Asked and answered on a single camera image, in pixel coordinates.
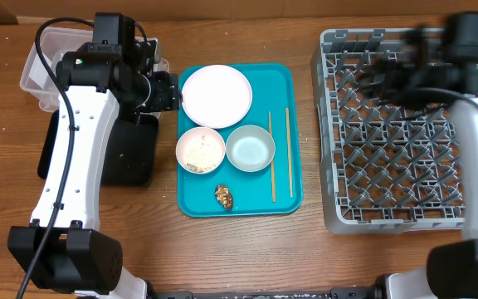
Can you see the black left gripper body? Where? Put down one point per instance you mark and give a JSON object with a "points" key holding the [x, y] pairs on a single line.
{"points": [[153, 95]]}

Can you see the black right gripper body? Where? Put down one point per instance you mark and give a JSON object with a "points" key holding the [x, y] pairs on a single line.
{"points": [[388, 70]]}

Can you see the pink bowl with rice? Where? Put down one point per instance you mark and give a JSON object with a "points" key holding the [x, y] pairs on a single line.
{"points": [[200, 150]]}

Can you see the grey-green bowl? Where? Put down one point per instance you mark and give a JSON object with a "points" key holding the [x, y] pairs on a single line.
{"points": [[248, 148]]}

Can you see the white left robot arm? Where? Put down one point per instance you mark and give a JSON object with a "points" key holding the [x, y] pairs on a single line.
{"points": [[62, 247]]}

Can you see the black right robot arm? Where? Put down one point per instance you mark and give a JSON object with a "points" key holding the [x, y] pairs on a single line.
{"points": [[451, 270]]}

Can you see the grey dishwasher rack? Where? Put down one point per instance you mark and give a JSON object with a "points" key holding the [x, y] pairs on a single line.
{"points": [[383, 169]]}

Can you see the black tray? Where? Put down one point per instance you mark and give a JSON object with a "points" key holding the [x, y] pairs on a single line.
{"points": [[129, 157]]}

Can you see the large pink plate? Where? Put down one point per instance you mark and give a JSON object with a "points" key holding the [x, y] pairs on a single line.
{"points": [[217, 96]]}

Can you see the teal serving tray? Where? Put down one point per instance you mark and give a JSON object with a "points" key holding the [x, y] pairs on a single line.
{"points": [[273, 91]]}

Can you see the brown food scrap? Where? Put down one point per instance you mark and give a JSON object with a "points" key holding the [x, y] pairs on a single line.
{"points": [[224, 196]]}

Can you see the right wooden chopstick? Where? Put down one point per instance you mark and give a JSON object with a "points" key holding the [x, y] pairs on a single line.
{"points": [[289, 151]]}

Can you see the wooden chopstick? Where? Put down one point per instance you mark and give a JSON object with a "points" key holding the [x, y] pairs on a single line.
{"points": [[273, 151], [289, 151]]}

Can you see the left wooden chopstick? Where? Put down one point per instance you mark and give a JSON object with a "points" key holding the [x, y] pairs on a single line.
{"points": [[273, 151]]}

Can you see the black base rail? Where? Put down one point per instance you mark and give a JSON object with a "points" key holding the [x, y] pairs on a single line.
{"points": [[334, 293]]}

